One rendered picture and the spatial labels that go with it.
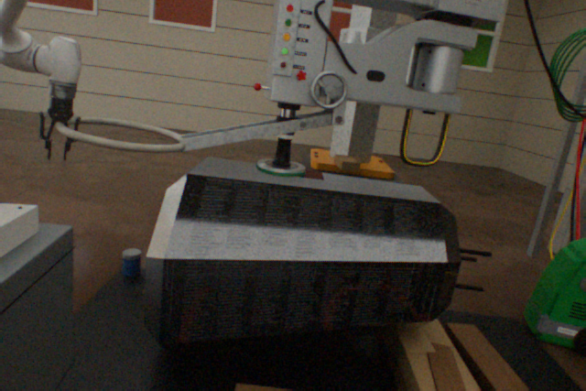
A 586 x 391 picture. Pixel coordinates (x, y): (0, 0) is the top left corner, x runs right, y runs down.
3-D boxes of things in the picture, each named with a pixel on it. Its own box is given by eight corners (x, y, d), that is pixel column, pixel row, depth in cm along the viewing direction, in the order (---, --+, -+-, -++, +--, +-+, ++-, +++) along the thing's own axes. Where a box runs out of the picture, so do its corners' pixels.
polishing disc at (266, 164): (247, 163, 171) (247, 160, 170) (280, 159, 187) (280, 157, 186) (282, 175, 157) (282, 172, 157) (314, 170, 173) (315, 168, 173)
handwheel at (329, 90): (337, 109, 163) (343, 72, 160) (345, 112, 154) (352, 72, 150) (303, 104, 160) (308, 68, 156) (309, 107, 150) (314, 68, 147)
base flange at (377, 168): (309, 153, 272) (310, 146, 271) (379, 162, 272) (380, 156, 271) (310, 168, 224) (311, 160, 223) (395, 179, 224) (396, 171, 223)
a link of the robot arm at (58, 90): (77, 85, 138) (75, 102, 140) (78, 82, 146) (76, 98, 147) (47, 80, 134) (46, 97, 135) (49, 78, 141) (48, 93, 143)
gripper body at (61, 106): (48, 96, 136) (45, 122, 138) (74, 100, 140) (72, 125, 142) (48, 93, 142) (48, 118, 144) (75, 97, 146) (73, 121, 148)
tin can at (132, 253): (137, 266, 233) (138, 246, 230) (142, 275, 225) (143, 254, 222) (120, 269, 227) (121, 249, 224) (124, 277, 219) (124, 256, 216)
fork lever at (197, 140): (333, 118, 181) (332, 107, 180) (347, 124, 163) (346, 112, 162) (184, 144, 171) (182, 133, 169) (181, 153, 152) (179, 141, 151)
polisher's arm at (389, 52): (431, 132, 194) (453, 29, 182) (460, 139, 172) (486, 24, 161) (288, 115, 177) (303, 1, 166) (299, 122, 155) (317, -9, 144)
